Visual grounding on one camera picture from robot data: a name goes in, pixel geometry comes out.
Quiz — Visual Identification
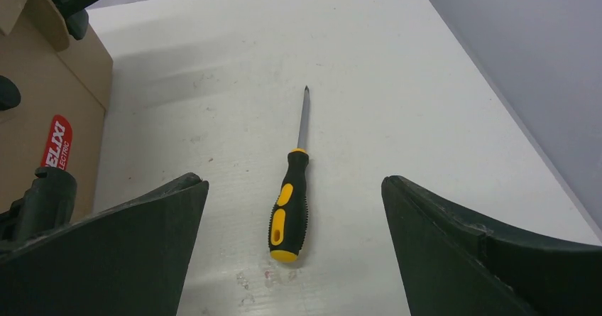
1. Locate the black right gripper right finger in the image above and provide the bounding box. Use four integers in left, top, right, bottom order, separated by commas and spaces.
381, 175, 601, 315

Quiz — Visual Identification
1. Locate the black round knob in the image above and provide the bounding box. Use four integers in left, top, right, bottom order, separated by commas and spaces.
0, 75, 21, 111

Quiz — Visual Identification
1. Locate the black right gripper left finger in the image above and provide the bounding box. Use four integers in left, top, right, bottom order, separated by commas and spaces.
1, 173, 209, 315

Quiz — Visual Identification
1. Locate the brown cardboard box bin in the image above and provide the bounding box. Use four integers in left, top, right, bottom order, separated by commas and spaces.
1, 0, 113, 220

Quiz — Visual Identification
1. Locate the black yellow handled screwdriver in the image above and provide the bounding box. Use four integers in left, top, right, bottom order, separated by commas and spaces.
268, 87, 310, 263

